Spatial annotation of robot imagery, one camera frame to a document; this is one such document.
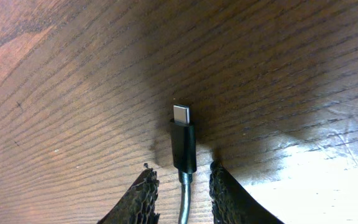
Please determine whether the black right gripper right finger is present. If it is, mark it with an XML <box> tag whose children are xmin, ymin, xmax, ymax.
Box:
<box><xmin>209</xmin><ymin>161</ymin><xmax>283</xmax><ymax>224</ymax></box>

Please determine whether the black USB charging cable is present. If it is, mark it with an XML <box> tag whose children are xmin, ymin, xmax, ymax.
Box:
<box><xmin>169</xmin><ymin>104</ymin><xmax>198</xmax><ymax>224</ymax></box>

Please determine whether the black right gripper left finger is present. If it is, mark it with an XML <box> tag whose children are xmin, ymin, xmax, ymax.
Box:
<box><xmin>97</xmin><ymin>163</ymin><xmax>160</xmax><ymax>224</ymax></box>

